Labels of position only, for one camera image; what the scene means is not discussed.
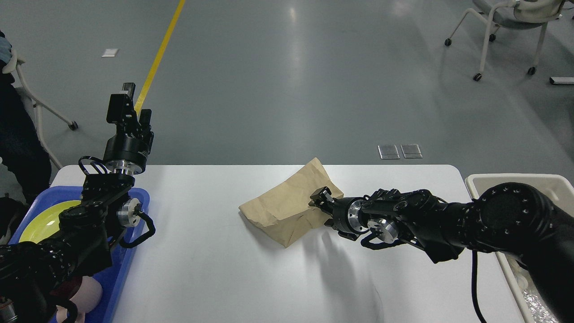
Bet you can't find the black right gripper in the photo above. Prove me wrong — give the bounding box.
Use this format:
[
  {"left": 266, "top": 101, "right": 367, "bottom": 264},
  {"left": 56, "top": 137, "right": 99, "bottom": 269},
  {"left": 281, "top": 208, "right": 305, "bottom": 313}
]
[{"left": 308, "top": 187, "right": 369, "bottom": 241}]

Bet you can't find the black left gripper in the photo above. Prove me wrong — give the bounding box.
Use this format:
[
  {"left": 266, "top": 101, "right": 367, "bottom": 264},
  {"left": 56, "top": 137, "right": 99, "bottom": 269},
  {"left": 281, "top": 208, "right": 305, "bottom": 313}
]
[{"left": 103, "top": 83, "right": 154, "bottom": 175}]

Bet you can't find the large brown paper bag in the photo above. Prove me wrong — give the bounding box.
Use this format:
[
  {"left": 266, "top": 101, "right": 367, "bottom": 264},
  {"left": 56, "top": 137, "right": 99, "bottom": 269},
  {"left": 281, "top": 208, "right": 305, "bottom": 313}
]
[{"left": 239, "top": 158, "right": 344, "bottom": 248}]

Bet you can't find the yellow plastic plate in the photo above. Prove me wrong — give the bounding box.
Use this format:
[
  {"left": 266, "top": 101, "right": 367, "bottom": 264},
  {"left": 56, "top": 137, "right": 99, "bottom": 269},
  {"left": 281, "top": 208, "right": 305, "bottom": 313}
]
[{"left": 18, "top": 200, "right": 80, "bottom": 243}]

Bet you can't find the pink mug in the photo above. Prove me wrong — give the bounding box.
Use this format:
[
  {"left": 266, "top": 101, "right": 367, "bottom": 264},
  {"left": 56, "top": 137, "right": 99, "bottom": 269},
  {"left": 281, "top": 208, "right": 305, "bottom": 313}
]
[{"left": 52, "top": 276, "right": 103, "bottom": 323}]

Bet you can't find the foil tray with cup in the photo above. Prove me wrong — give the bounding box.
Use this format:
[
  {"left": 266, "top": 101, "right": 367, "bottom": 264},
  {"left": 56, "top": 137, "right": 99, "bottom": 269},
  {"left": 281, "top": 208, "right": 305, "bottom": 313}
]
[{"left": 511, "top": 261, "right": 560, "bottom": 323}]

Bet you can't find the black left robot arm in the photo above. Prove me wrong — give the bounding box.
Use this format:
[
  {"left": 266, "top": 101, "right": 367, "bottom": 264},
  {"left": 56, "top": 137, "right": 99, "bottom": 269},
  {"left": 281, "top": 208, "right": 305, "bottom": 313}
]
[{"left": 1, "top": 83, "right": 156, "bottom": 323}]

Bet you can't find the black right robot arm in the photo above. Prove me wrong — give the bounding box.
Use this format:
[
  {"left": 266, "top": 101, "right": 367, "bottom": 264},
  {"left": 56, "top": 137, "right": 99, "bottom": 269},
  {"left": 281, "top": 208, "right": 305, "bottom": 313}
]
[{"left": 309, "top": 182, "right": 574, "bottom": 323}]

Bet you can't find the left metal floor plate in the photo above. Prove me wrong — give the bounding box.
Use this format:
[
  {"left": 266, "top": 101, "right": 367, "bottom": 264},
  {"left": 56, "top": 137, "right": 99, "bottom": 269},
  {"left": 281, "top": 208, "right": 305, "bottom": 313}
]
[{"left": 378, "top": 144, "right": 400, "bottom": 160}]

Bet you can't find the metal floor plate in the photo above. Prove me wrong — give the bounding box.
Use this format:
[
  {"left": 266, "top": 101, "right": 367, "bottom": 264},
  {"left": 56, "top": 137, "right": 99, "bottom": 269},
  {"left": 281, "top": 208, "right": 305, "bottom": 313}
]
[
  {"left": 378, "top": 144, "right": 400, "bottom": 160},
  {"left": 400, "top": 144, "right": 423, "bottom": 159}
]

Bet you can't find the right metal floor plate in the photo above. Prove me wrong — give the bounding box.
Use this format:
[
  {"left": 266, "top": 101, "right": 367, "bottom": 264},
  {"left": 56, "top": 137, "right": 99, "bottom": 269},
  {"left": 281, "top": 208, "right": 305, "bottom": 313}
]
[{"left": 400, "top": 144, "right": 423, "bottom": 159}]

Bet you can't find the seated person in dark clothes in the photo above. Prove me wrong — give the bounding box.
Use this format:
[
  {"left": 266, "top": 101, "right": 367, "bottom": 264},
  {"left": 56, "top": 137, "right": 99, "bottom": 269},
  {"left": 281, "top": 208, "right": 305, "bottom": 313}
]
[{"left": 0, "top": 31, "right": 52, "bottom": 245}]

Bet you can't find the blue plastic tray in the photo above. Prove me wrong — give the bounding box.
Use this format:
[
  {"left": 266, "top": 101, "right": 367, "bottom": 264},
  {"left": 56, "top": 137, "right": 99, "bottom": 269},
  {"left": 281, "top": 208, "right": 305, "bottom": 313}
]
[{"left": 10, "top": 186, "right": 150, "bottom": 323}]

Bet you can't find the beige plastic bin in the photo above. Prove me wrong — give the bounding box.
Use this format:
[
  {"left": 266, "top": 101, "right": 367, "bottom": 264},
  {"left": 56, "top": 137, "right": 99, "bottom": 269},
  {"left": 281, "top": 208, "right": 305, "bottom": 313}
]
[{"left": 465, "top": 173, "right": 574, "bottom": 323}]

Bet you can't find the grey bar on floor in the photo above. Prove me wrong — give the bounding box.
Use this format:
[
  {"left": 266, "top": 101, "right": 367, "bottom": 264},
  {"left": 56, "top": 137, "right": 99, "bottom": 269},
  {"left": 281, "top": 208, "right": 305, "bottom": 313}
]
[{"left": 549, "top": 76, "right": 574, "bottom": 85}]

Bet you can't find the white wheeled chair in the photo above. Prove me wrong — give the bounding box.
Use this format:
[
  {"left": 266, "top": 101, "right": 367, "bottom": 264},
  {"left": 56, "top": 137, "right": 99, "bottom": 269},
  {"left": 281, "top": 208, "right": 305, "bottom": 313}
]
[{"left": 444, "top": 0, "right": 566, "bottom": 82}]

